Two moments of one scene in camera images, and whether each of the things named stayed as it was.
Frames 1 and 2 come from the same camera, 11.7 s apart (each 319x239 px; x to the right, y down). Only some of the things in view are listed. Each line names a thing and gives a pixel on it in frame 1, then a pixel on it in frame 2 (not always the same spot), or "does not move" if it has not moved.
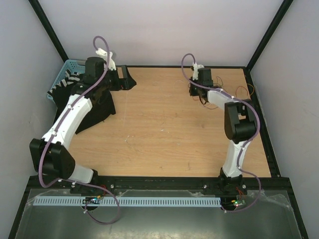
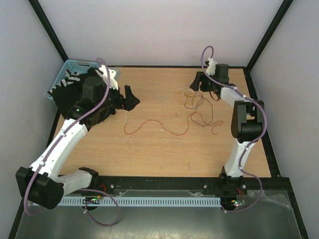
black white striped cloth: (71, 78) does not move
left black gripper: (123, 83) -> (127, 103)
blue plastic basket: (77, 66) does not move
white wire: (174, 83) -> (168, 90)
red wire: (236, 94) -> (183, 133)
